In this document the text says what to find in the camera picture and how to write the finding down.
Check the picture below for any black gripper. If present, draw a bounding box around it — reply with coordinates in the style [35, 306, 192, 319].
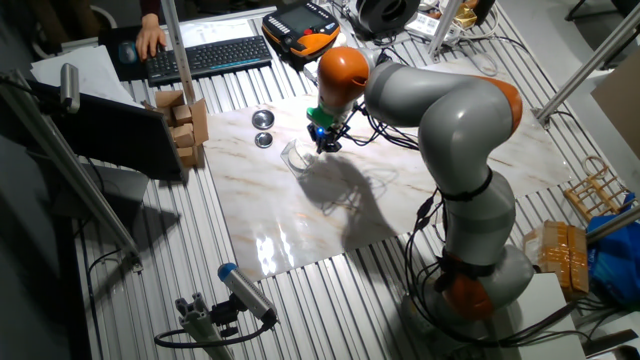
[307, 122, 351, 154]

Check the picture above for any person hand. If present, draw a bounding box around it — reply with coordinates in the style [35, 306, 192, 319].
[135, 13, 167, 62]

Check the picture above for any large round steel dish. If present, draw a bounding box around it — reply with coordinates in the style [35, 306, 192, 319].
[251, 109, 276, 131]

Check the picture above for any marble pattern table mat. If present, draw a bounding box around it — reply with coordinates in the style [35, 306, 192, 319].
[202, 56, 574, 283]

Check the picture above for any orange black teach pendant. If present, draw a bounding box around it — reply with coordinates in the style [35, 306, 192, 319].
[261, 0, 342, 70]

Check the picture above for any open cardboard carton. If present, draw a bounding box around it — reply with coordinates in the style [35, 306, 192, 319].
[142, 89, 210, 147]

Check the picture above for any small cardboard box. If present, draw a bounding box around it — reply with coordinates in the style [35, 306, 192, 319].
[175, 145, 199, 169]
[172, 104, 194, 126]
[169, 123, 195, 149]

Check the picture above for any black filament spool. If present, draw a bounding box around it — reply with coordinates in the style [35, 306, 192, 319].
[355, 0, 421, 35]

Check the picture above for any black computer keyboard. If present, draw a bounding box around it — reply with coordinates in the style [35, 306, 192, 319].
[144, 34, 274, 87]

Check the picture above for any white power strip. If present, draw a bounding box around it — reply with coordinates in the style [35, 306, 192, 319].
[404, 12, 461, 45]

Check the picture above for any printed white paper sheet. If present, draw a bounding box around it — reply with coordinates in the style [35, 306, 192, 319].
[177, 18, 257, 49]

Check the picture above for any gold foil box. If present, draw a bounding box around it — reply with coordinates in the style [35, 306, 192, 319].
[452, 3, 479, 29]

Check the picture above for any black monitor panel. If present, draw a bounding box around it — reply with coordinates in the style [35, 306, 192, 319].
[27, 79, 186, 182]

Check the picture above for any grey monitor base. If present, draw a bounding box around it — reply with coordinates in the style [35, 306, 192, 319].
[82, 162, 150, 221]

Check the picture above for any short aluminium profile stand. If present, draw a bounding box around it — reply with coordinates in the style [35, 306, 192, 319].
[174, 292, 236, 360]

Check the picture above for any black computer mouse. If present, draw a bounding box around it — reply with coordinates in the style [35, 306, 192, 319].
[118, 40, 139, 65]

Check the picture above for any black mouse pad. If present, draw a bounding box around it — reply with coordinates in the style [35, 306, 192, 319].
[98, 23, 161, 82]

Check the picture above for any brown taped cardboard parcel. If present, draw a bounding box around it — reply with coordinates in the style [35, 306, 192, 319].
[522, 219, 591, 301]

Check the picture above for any long aluminium profile beam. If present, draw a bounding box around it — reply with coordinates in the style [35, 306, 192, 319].
[0, 69, 145, 274]

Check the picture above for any white paper stack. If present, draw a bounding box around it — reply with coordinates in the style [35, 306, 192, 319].
[29, 44, 144, 109]

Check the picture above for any wooden slat rack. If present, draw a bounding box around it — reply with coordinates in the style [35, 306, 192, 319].
[563, 155, 634, 223]

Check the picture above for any white cabinet box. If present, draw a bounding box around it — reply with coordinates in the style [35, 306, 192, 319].
[499, 272, 587, 360]

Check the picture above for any large cardboard sheet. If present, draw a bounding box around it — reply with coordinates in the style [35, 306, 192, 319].
[590, 59, 640, 161]

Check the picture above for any blue plastic bag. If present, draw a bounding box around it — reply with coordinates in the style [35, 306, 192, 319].
[585, 192, 640, 307]

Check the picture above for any white wire mesh basket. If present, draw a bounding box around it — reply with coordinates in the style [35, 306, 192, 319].
[279, 138, 318, 180]

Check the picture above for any aluminium profile post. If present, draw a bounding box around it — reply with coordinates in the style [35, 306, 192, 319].
[427, 0, 464, 59]
[585, 204, 640, 246]
[160, 0, 197, 106]
[532, 2, 640, 126]

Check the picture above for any silver camera blue cap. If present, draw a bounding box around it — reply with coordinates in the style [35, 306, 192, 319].
[217, 262, 279, 324]

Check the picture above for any white power cable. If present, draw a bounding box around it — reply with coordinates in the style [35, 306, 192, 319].
[449, 29, 502, 77]

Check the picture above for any black camera clamp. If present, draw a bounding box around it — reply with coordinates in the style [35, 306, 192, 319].
[209, 294, 242, 339]

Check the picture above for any black camera cable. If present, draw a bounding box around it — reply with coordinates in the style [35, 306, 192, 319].
[153, 319, 277, 349]

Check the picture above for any plain silver camera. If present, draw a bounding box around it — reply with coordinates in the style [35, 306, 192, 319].
[59, 62, 81, 114]

